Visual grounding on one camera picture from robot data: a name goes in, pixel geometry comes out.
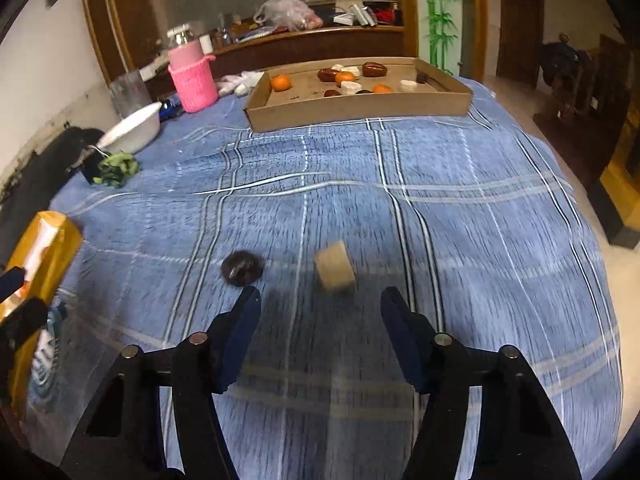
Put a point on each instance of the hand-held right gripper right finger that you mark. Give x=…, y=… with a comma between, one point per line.
x=407, y=355

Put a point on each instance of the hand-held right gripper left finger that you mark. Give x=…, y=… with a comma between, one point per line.
x=237, y=345

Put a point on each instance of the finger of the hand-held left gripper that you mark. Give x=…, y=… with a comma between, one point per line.
x=22, y=320
x=11, y=282

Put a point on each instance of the yellow tray with white lining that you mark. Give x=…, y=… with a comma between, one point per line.
x=45, y=250

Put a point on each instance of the dark round fruit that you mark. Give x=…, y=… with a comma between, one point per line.
x=242, y=268

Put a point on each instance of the beige fruit cube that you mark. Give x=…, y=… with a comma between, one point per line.
x=335, y=266

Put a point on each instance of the shallow cardboard box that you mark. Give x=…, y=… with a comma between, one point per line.
x=360, y=112

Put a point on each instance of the black sofa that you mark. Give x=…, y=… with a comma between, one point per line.
x=45, y=160

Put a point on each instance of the small black container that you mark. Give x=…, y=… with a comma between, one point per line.
x=90, y=167

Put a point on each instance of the blue plaid tablecloth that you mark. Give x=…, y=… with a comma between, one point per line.
x=450, y=210

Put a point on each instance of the green leafy vegetable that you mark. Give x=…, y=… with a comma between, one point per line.
x=117, y=170

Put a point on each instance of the white enamel basin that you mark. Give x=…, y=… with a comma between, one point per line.
x=132, y=130

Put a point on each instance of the clear glass pitcher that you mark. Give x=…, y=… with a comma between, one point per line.
x=129, y=95

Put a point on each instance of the small blue object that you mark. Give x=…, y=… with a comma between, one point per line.
x=171, y=107

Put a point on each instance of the white flat box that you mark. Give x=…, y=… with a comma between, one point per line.
x=152, y=69

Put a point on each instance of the pink knitted bottle sleeve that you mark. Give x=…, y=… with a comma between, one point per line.
x=192, y=87

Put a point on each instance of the white cloth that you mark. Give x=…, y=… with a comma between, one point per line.
x=240, y=82

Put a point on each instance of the small orange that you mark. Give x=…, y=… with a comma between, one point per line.
x=280, y=83
x=345, y=78
x=382, y=89

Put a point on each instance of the brown date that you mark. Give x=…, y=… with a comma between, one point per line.
x=375, y=69
x=332, y=93
x=327, y=74

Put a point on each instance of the pink thermos bottle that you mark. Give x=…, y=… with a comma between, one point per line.
x=184, y=50

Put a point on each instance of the white cup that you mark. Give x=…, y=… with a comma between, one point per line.
x=206, y=44

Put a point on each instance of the wooden cabinet with glass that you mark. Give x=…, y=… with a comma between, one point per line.
x=300, y=42

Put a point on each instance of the clear plastic bag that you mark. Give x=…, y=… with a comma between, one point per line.
x=287, y=12

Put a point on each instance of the brown wooden door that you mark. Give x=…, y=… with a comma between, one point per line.
x=520, y=30

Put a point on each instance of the green bamboo wall sticker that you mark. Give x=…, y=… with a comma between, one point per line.
x=440, y=15

